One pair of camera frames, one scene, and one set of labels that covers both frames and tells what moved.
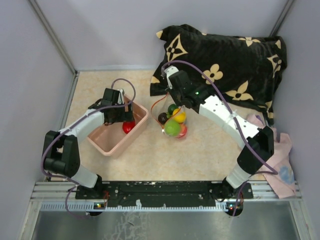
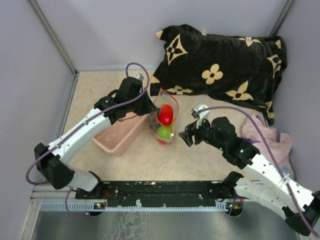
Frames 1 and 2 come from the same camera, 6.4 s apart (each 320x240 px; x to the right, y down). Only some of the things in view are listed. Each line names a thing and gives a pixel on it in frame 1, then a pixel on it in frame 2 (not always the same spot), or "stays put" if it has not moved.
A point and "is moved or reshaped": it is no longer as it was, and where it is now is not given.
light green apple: x=172 y=127 to x=163 y=132
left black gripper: x=126 y=116 to x=149 y=107
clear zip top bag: x=170 y=116 is moved or reshaped
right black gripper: x=176 y=101 to x=187 y=135
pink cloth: x=282 y=183 stays put
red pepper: x=127 y=126 to x=165 y=114
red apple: x=183 y=130 is moved or reshaped
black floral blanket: x=241 y=70 stays put
